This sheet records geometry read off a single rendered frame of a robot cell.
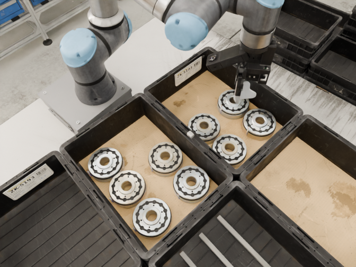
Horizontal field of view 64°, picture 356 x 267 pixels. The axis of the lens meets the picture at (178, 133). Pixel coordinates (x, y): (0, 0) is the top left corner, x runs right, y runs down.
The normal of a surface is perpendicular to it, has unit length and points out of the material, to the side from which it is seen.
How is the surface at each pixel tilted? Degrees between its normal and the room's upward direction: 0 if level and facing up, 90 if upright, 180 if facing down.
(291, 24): 0
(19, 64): 0
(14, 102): 0
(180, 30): 90
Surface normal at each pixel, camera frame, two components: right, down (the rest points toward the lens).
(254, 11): -0.52, 0.74
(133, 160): -0.04, -0.53
